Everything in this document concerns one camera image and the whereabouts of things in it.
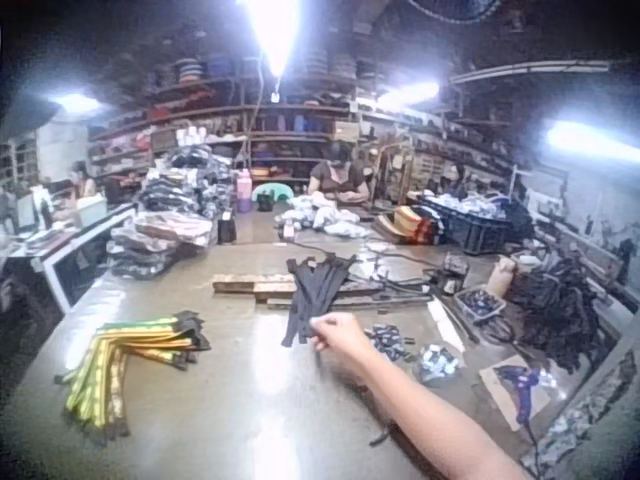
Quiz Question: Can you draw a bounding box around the bundle of black straps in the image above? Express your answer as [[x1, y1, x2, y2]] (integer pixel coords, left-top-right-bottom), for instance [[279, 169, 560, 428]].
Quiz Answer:
[[280, 253, 359, 349]]

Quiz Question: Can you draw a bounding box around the loose black strap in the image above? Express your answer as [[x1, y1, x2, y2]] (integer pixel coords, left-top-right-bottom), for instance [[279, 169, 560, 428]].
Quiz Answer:
[[368, 418, 402, 447]]

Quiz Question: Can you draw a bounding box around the wall shelving with goods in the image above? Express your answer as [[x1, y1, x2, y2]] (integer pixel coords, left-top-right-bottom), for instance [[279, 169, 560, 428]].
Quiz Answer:
[[87, 47, 519, 189]]

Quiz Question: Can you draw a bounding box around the tall stack of packaged garments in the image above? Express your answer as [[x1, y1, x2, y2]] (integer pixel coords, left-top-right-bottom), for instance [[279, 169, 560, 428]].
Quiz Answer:
[[136, 143, 236, 220]]

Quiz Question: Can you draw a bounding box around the heap of black webbing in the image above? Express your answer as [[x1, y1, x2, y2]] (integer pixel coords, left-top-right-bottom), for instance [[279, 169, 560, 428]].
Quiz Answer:
[[508, 255, 610, 372]]

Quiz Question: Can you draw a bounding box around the small black bag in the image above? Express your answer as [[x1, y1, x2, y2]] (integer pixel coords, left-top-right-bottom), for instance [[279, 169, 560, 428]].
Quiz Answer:
[[216, 209, 239, 246]]

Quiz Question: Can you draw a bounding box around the clear plastic tray with parts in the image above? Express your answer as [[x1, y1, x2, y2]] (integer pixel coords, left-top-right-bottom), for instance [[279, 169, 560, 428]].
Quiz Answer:
[[452, 285, 507, 324]]

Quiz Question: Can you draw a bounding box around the stack of yellow green straps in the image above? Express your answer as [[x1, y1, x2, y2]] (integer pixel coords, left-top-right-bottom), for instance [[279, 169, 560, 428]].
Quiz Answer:
[[53, 309, 214, 447]]

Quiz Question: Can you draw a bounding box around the white counter desk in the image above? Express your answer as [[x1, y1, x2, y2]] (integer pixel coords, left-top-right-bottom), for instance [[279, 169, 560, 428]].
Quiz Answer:
[[0, 198, 139, 315]]

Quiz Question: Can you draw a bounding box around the black cable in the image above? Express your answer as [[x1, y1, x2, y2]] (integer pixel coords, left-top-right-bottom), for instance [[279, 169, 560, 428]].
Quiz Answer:
[[293, 238, 454, 301]]

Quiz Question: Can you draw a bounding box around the blue glue gun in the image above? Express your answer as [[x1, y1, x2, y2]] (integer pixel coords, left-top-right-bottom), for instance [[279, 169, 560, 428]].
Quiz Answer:
[[492, 364, 545, 427]]

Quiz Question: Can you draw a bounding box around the green plastic stool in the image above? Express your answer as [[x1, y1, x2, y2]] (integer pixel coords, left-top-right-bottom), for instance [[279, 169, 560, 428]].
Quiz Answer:
[[250, 181, 294, 204]]

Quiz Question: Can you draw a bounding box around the heap of white cloth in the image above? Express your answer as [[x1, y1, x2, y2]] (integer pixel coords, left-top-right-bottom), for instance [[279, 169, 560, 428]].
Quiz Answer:
[[273, 191, 372, 239]]

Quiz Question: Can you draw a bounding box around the tan sack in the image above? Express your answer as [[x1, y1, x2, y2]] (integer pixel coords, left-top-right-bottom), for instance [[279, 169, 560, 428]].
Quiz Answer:
[[486, 254, 519, 302]]

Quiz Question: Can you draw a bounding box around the pink bottle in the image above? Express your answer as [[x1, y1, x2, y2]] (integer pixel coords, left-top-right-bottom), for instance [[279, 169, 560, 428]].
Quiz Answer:
[[234, 168, 253, 214]]

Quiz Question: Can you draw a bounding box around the pile of silver clips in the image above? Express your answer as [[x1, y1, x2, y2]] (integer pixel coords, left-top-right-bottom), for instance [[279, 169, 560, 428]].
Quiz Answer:
[[413, 341, 464, 385]]

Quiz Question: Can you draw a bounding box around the person's right hand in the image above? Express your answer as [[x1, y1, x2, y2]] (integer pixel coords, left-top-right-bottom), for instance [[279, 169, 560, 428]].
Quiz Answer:
[[308, 312, 375, 370]]

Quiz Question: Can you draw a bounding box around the pile of black buckles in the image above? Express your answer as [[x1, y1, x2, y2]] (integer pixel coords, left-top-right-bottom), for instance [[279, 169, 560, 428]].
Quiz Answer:
[[363, 322, 417, 362]]

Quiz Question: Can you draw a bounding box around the brown cardboard sheet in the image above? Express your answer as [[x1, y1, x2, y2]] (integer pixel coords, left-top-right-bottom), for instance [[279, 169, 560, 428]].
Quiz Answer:
[[477, 353, 554, 432]]

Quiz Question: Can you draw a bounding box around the stack of striped webbing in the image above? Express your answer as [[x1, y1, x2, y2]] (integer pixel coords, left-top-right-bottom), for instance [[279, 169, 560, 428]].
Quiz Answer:
[[371, 203, 449, 247]]

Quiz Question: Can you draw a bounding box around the white box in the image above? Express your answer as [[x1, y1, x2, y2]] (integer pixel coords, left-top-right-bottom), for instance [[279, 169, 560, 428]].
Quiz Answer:
[[73, 194, 109, 227]]

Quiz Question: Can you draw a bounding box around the fluorescent ceiling lamp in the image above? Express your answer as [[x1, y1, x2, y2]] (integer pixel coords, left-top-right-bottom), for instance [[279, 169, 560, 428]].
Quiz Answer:
[[377, 81, 442, 110], [242, 0, 303, 79], [48, 91, 102, 115], [543, 118, 640, 158]]

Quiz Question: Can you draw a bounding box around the black metal box device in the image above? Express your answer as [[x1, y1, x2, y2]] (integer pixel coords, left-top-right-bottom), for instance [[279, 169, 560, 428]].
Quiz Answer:
[[433, 251, 472, 295]]

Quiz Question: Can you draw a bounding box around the wooden block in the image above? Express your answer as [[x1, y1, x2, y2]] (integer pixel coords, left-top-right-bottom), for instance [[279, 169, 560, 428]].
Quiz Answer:
[[211, 272, 300, 304]]

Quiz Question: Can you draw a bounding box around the black plastic crate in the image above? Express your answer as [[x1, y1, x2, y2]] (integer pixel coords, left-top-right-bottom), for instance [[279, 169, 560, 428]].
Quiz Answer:
[[415, 193, 519, 256]]

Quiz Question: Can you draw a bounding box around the long wooden slat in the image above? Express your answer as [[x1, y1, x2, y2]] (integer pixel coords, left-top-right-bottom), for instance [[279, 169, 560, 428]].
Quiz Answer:
[[264, 293, 434, 311]]

